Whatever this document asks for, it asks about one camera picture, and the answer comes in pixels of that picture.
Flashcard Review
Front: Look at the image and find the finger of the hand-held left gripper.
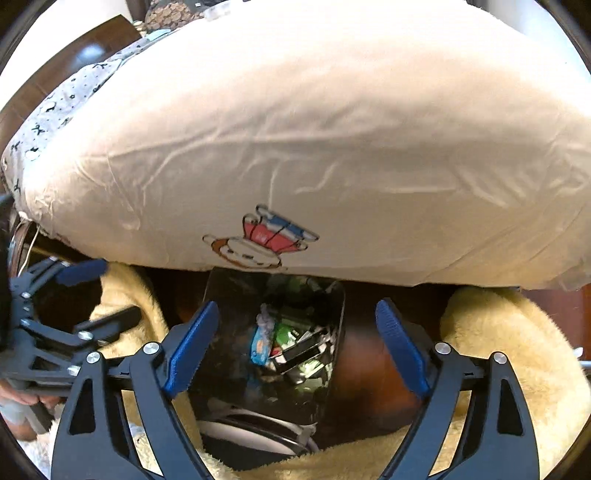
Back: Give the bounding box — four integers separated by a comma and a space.
28, 306, 142, 347
11, 258, 110, 296

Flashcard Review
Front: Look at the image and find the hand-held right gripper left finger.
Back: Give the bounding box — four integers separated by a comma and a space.
51, 301, 221, 480

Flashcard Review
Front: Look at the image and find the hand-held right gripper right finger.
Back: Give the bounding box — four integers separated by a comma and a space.
375, 298, 541, 480

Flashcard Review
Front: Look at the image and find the black trash bin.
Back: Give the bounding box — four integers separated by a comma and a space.
188, 270, 347, 426

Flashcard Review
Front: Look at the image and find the blue snack packet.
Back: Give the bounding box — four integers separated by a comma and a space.
249, 318, 274, 366

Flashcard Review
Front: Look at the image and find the person's left hand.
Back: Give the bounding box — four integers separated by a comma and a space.
0, 383, 62, 411

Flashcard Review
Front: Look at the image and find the yellow fluffy rug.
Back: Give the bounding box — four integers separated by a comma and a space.
88, 263, 591, 480

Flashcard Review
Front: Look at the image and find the grey printed blanket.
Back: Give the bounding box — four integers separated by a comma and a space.
0, 32, 163, 197

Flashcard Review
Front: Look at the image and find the dark wooden headboard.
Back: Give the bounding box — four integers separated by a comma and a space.
0, 14, 136, 141

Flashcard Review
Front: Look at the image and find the beige printed blanket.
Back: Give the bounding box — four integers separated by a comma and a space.
21, 0, 591, 292

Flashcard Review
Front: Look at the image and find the brown patterned pillow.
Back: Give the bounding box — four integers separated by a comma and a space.
145, 0, 209, 29

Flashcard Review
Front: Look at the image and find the white cable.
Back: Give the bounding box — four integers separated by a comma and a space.
25, 224, 41, 261

